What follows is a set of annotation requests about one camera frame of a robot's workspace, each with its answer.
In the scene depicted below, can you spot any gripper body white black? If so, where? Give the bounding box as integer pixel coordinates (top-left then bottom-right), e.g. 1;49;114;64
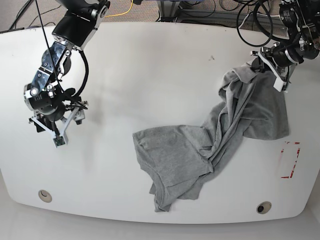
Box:
250;46;299;84
28;102;85;141

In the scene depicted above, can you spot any grey t-shirt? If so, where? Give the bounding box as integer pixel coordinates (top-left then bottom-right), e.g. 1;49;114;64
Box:
132;63;290;212

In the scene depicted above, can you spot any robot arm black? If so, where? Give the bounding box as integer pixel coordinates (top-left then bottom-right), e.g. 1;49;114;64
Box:
251;0;320;92
23;0;111;147

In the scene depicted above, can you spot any red tape rectangle marking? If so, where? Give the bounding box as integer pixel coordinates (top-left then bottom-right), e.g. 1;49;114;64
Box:
277;141;301;179

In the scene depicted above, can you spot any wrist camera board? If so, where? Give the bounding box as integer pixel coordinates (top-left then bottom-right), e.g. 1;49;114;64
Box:
53;135;68;148
273;77;290;93

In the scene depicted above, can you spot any left table cable grommet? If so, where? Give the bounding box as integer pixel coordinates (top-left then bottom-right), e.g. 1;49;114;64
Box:
38;189;52;203

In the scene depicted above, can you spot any table cable grommet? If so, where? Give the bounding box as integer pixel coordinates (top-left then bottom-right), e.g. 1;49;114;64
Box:
38;189;52;203
256;201;272;215

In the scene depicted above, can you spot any aluminium frame stand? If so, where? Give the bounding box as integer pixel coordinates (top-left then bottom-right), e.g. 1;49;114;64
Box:
156;0;181;22

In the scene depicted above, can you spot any yellow cable on floor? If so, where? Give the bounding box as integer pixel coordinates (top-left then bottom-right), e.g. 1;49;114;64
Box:
104;2;133;18

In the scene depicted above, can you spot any right table cable grommet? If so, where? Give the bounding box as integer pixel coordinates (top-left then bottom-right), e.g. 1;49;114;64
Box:
256;201;272;215

